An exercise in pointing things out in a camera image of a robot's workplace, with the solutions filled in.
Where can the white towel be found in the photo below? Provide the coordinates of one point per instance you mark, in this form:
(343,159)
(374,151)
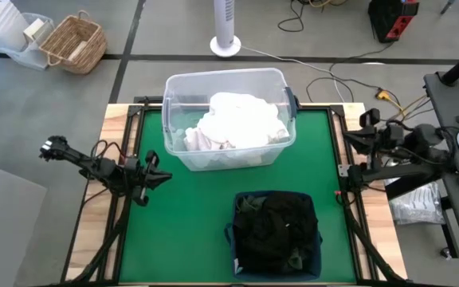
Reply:
(193,139)

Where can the black side table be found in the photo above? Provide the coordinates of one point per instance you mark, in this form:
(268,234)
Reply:
(448,95)

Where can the small beige box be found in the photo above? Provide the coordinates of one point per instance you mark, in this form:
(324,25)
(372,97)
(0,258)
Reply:
(33,30)

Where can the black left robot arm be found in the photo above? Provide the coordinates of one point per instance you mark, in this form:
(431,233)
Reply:
(94,167)

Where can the wicker basket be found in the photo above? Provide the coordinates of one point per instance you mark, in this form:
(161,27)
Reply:
(74,44)

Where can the black metal table frame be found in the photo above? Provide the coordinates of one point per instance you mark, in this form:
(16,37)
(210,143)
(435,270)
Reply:
(367,247)

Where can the white tower fan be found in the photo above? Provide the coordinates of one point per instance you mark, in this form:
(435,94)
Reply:
(224,24)

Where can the black red tool crate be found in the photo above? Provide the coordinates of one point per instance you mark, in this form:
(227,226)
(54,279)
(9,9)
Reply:
(389,18)

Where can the white lace garment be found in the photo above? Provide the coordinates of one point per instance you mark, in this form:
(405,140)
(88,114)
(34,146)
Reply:
(253,135)

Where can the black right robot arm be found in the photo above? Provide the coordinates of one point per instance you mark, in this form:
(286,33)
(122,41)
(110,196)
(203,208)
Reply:
(397,173)

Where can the black garment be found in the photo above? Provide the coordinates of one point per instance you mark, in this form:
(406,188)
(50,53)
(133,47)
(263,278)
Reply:
(277,231)

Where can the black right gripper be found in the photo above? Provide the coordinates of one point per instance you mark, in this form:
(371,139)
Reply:
(389,139)

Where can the dark green garment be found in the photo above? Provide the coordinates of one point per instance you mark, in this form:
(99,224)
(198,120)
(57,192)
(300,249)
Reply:
(249,203)

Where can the grey board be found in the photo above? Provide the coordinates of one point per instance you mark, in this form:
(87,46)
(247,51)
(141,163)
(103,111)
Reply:
(2,227)

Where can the navy fabric bin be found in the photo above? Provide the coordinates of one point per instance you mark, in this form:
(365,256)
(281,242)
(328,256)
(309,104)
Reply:
(273,277)

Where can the green table mat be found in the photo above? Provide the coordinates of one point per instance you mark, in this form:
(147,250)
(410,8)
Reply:
(173,239)

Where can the clear floor bin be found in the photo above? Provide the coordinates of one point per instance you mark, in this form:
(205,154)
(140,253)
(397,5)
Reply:
(34,56)

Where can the clear plastic storage bin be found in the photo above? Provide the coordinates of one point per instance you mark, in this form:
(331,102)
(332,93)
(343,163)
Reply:
(229,161)

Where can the clear plastic bag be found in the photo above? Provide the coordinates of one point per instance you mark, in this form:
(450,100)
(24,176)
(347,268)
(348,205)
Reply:
(417,207)

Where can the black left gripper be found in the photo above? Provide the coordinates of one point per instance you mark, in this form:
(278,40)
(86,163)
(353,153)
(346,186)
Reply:
(142,177)

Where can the black metal support beam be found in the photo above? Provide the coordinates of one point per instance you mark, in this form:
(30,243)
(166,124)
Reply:
(413,187)

